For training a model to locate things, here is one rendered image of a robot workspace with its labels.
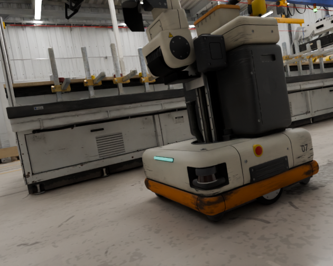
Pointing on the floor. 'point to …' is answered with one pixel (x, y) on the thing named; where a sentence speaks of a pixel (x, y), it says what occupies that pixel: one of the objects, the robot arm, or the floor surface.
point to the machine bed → (130, 131)
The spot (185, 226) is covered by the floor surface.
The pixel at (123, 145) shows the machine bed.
